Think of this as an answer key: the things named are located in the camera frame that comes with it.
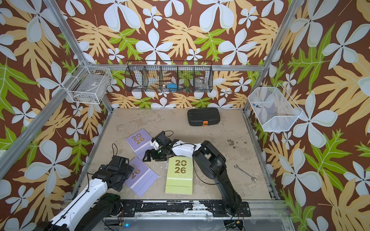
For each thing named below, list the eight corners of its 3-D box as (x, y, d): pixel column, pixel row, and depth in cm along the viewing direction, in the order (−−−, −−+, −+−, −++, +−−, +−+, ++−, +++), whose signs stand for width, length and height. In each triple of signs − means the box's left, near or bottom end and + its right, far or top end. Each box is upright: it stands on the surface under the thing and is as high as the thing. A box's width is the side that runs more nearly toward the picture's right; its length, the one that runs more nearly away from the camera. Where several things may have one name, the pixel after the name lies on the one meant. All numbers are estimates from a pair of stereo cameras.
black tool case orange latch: (187, 127, 110) (187, 122, 105) (187, 113, 120) (187, 107, 115) (220, 127, 110) (221, 122, 106) (217, 113, 120) (218, 108, 115)
